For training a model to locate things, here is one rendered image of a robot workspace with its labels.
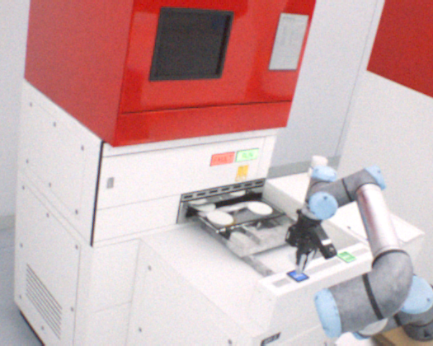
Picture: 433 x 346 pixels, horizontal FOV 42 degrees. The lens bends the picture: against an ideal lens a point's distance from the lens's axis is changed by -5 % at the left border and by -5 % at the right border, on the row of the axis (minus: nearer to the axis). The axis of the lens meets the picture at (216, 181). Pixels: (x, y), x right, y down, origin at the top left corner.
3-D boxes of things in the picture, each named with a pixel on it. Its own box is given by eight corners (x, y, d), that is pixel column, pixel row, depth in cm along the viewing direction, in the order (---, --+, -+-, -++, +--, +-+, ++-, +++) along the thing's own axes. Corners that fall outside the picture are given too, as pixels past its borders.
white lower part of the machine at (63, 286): (12, 313, 280) (16, 166, 246) (145, 277, 333) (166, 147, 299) (79, 408, 234) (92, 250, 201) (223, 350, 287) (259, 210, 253)
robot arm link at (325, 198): (342, 187, 154) (339, 171, 164) (304, 203, 157) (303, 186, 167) (353, 211, 156) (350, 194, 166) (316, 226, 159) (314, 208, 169)
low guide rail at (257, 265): (200, 227, 229) (201, 221, 228) (204, 226, 231) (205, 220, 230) (289, 296, 197) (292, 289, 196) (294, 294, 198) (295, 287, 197)
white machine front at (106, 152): (89, 245, 203) (101, 141, 186) (254, 207, 255) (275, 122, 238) (94, 249, 201) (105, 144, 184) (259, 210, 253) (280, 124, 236)
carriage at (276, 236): (226, 246, 214) (228, 240, 213) (292, 227, 237) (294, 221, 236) (240, 257, 209) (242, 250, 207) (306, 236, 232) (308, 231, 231)
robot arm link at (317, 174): (313, 172, 165) (312, 161, 173) (303, 206, 169) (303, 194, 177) (340, 178, 165) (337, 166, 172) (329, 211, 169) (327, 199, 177)
